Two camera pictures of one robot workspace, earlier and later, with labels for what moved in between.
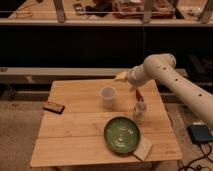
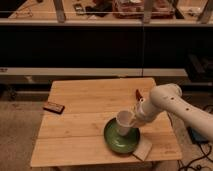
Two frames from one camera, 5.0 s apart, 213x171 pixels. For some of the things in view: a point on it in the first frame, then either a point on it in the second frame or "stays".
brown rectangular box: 55,107 stays
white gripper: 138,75 -> 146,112
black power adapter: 199,133 stays
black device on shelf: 79,9 stays
